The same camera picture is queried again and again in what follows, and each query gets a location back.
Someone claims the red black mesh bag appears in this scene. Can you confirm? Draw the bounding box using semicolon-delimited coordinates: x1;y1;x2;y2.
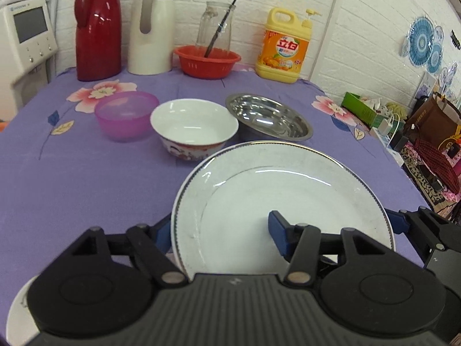
414;139;461;195

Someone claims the brown paper bag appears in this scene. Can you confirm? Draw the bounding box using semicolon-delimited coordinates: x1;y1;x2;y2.
403;92;461;152

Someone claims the red thermos jug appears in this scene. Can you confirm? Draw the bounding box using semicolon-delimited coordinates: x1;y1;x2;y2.
75;0;122;82

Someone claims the white power strip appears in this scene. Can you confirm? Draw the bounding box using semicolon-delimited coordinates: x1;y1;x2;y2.
371;123;406;166

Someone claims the red plastic basket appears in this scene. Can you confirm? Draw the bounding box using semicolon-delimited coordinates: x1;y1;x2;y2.
174;45;242;80

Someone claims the white plate with patterned rim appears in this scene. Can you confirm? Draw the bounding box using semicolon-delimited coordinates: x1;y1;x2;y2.
171;140;396;278

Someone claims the white vertical wall pipe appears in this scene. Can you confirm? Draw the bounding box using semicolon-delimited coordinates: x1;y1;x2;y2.
311;0;347;80

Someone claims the purple plastic bowl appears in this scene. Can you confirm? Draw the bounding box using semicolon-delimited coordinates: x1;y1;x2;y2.
95;91;160;143

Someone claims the white water dispenser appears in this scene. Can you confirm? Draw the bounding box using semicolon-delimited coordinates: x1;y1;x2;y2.
0;0;59;105

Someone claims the green tissue box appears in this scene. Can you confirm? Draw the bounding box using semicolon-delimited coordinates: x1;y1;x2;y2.
340;92;388;128

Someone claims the glass pitcher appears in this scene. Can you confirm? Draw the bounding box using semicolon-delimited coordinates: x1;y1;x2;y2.
196;1;236;53

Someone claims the white charger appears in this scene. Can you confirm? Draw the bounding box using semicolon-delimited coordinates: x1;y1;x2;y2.
378;113;397;134

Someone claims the stainless steel bowl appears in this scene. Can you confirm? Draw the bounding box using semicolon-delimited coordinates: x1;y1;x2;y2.
226;93;314;143

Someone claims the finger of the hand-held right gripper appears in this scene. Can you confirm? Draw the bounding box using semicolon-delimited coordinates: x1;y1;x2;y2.
385;209;433;258
417;205;461;250

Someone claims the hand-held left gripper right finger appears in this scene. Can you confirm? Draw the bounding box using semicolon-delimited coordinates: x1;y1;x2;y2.
268;210;393;285

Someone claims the white thermos jug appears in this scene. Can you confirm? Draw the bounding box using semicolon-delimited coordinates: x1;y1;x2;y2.
128;0;176;76

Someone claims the leopard patterned cloth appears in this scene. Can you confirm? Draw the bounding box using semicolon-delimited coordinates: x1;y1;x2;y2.
400;140;461;224

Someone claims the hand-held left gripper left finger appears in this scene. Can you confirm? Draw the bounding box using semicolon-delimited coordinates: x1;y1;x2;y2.
70;214;188;285

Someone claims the blue fan wall decoration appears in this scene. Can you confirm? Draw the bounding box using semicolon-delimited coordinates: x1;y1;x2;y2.
400;14;461;91

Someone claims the white ceramic bowl red pattern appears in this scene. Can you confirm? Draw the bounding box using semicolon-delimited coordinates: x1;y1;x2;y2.
150;99;239;163

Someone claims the purple floral tablecloth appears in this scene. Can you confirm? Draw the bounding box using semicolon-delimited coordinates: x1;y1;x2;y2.
0;63;433;346

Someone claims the black stirring stick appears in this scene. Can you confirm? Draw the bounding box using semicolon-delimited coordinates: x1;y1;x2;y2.
204;0;238;58

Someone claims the yellow detergent bottle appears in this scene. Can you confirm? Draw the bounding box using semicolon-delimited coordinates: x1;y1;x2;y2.
256;7;322;84

